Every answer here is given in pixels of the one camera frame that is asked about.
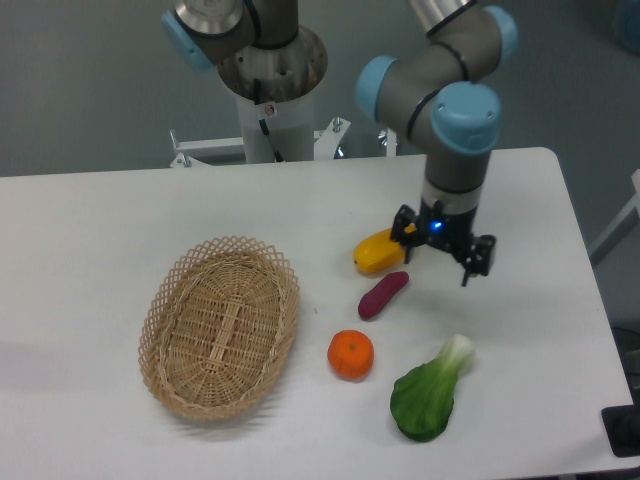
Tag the white table leg strut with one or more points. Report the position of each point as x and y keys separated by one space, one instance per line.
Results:
x=618 y=228

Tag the yellow mango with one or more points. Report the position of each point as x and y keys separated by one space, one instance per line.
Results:
x=378 y=253

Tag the white metal mounting frame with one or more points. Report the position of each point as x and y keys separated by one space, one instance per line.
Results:
x=328 y=144

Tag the green bok choy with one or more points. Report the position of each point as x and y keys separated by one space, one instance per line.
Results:
x=422 y=400

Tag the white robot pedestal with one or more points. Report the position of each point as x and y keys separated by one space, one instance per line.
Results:
x=274 y=94

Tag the oval wicker basket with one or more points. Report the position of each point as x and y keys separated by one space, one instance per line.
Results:
x=219 y=329

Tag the black device at table edge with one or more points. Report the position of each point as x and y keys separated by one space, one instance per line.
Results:
x=622 y=428

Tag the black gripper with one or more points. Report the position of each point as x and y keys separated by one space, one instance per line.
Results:
x=450 y=233

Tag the orange tangerine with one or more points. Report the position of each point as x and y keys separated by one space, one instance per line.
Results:
x=351 y=354

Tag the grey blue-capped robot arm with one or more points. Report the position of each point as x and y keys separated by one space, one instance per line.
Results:
x=436 y=102

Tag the purple sweet potato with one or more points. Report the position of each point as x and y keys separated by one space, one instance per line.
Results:
x=375 y=300

